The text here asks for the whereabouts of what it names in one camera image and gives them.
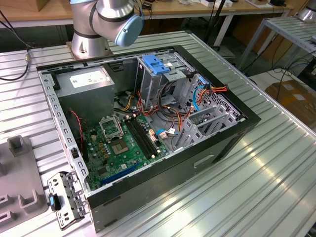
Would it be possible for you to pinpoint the grey metal disk bay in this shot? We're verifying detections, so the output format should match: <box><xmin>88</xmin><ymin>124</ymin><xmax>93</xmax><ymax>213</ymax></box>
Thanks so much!
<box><xmin>171</xmin><ymin>103</ymin><xmax>244</xmax><ymax>152</ymax></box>

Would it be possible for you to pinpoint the black RAM slot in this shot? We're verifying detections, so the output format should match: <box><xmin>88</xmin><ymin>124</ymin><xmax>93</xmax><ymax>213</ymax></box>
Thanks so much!
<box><xmin>130</xmin><ymin>116</ymin><xmax>160</xmax><ymax>156</ymax></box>
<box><xmin>124</xmin><ymin>118</ymin><xmax>156</xmax><ymax>160</ymax></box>

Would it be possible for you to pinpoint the grey metal drive cage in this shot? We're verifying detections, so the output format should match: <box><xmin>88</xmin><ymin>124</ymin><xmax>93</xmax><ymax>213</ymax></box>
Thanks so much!
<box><xmin>134</xmin><ymin>52</ymin><xmax>197</xmax><ymax>109</ymax></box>

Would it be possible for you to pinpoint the thin metal locking lever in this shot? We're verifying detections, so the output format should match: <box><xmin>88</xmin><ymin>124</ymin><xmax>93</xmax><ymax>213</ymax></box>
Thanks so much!
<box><xmin>114</xmin><ymin>113</ymin><xmax>124</xmax><ymax>139</ymax></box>

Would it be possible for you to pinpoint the CPU socket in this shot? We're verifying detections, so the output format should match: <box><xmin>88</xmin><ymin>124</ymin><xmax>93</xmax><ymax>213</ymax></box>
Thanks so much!
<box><xmin>110</xmin><ymin>138</ymin><xmax>129</xmax><ymax>157</ymax></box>

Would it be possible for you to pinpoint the blue plastic drive latch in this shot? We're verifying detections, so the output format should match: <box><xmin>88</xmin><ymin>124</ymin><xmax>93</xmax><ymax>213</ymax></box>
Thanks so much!
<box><xmin>142</xmin><ymin>55</ymin><xmax>171</xmax><ymax>76</ymax></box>

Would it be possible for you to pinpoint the green motherboard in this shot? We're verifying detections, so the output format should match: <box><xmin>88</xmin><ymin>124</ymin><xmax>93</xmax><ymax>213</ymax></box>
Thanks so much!
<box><xmin>82</xmin><ymin>112</ymin><xmax>171</xmax><ymax>192</ymax></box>

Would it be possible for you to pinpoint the black open PC case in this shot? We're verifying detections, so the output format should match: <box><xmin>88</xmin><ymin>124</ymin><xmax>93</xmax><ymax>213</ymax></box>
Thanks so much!
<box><xmin>36</xmin><ymin>44</ymin><xmax>262</xmax><ymax>234</ymax></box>

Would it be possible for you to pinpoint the blue expansion slot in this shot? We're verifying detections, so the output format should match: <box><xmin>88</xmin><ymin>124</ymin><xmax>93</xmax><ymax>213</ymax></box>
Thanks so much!
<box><xmin>99</xmin><ymin>163</ymin><xmax>139</xmax><ymax>186</ymax></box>

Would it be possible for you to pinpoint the grey power supply box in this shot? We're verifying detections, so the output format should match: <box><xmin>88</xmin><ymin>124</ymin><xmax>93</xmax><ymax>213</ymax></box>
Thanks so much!
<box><xmin>54</xmin><ymin>66</ymin><xmax>116</xmax><ymax>126</ymax></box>

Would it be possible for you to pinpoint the black case fan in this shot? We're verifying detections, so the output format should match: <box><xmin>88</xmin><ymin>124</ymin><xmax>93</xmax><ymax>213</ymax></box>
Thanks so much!
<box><xmin>68</xmin><ymin>108</ymin><xmax>89</xmax><ymax>162</ymax></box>

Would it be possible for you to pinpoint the brown cardboard box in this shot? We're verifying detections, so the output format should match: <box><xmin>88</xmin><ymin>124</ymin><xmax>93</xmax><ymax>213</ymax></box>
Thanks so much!
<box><xmin>265</xmin><ymin>79</ymin><xmax>316</xmax><ymax>124</ymax></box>

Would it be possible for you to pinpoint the grey parts rack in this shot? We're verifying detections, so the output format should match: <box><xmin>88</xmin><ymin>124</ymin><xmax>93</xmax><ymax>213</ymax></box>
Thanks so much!
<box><xmin>0</xmin><ymin>135</ymin><xmax>49</xmax><ymax>227</ymax></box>

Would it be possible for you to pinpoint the metal slat side table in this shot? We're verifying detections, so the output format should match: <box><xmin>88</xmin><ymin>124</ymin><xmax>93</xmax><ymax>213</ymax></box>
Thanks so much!
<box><xmin>238</xmin><ymin>16</ymin><xmax>316</xmax><ymax>71</ymax></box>

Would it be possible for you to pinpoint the long wooden desk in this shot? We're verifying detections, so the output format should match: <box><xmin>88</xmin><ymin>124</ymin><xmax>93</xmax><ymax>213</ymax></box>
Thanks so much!
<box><xmin>0</xmin><ymin>0</ymin><xmax>294</xmax><ymax>29</ymax></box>

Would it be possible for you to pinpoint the short blue board wire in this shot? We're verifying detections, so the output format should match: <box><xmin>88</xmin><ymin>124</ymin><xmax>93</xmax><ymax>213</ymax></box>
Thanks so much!
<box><xmin>155</xmin><ymin>127</ymin><xmax>173</xmax><ymax>140</ymax></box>

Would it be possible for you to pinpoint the red orange wire bundle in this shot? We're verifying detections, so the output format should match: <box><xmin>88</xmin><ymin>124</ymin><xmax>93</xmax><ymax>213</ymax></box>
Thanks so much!
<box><xmin>137</xmin><ymin>90</ymin><xmax>196</xmax><ymax>139</ymax></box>

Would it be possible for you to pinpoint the yellow black wire bundle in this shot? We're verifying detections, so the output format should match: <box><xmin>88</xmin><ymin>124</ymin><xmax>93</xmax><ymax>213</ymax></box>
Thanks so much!
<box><xmin>120</xmin><ymin>95</ymin><xmax>135</xmax><ymax>112</ymax></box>

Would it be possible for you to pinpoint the blue data wire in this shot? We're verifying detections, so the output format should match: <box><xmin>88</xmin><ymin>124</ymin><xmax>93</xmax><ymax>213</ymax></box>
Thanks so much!
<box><xmin>193</xmin><ymin>76</ymin><xmax>207</xmax><ymax>114</ymax></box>

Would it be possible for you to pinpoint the metal socket cover frame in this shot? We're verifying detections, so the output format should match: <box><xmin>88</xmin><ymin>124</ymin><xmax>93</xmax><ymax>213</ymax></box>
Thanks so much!
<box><xmin>98</xmin><ymin>116</ymin><xmax>124</xmax><ymax>144</ymax></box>

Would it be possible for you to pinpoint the orange power wire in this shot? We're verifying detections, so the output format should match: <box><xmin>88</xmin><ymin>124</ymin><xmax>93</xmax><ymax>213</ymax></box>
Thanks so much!
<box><xmin>197</xmin><ymin>83</ymin><xmax>230</xmax><ymax>100</ymax></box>

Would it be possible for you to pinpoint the red black fan wire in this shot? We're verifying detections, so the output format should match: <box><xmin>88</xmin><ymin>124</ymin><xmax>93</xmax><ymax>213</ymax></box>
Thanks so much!
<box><xmin>69</xmin><ymin>108</ymin><xmax>86</xmax><ymax>151</ymax></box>

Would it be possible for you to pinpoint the metal slot bracket cover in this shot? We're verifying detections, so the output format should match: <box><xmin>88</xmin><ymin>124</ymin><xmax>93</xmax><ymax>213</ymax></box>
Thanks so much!
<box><xmin>46</xmin><ymin>170</ymin><xmax>89</xmax><ymax>231</ymax></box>

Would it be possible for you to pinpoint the cable with metal plug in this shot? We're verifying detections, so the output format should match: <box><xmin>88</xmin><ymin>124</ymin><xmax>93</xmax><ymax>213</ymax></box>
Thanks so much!
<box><xmin>0</xmin><ymin>14</ymin><xmax>34</xmax><ymax>81</ymax></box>

